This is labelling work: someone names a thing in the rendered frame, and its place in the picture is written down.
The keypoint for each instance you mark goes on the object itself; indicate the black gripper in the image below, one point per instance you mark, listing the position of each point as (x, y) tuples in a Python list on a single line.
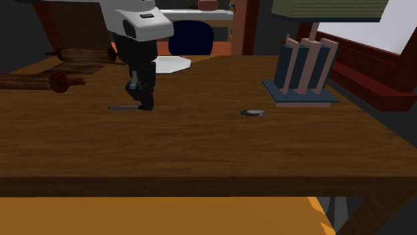
[(136, 52)]

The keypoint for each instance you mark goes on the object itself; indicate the dark blue chair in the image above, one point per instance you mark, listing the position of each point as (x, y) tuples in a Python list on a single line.
[(190, 37)]

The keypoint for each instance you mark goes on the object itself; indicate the white octagonal plate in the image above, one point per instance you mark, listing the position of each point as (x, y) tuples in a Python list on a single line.
[(171, 64)]

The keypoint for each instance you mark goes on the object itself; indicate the flat grey round disc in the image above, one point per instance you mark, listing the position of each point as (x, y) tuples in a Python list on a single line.
[(252, 113)]

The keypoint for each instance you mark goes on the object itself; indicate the white desk with pink thing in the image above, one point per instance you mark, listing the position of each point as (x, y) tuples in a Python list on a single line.
[(198, 14)]

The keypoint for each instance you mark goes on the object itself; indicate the brown wooden table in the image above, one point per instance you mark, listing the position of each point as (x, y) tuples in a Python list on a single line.
[(202, 146)]

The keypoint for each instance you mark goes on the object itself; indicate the wooden scroll with red knobs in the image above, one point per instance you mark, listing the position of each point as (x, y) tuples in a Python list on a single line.
[(78, 63)]

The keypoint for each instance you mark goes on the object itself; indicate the thin grey pen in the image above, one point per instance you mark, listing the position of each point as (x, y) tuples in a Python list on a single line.
[(123, 107)]

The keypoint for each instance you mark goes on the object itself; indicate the red-brown door frame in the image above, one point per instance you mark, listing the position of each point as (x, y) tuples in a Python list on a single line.
[(246, 26)]

